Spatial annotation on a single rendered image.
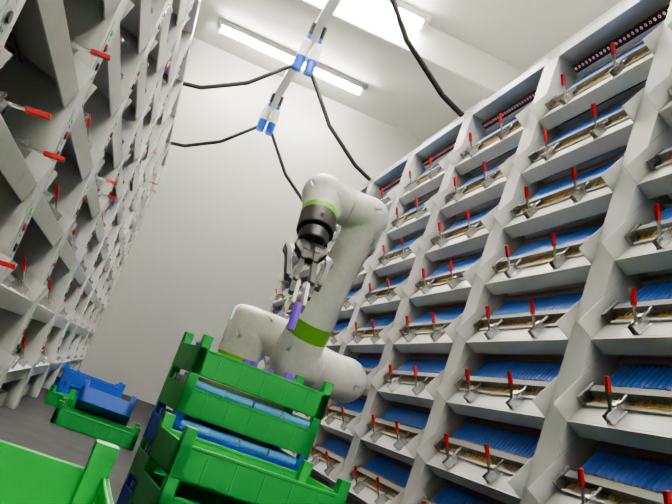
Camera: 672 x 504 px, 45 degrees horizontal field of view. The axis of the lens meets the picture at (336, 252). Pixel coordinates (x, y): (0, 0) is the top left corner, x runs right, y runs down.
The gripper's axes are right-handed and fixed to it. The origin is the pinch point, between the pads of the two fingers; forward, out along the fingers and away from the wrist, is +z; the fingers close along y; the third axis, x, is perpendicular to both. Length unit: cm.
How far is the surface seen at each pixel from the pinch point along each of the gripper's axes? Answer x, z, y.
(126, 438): -129, -23, 27
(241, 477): 19, 57, 5
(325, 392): -2.3, 21.0, -10.5
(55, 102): 26, -4, 60
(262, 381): -1.1, 24.1, 3.3
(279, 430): -6.8, 30.3, -3.4
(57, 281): -104, -60, 69
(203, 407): -4.1, 32.3, 13.0
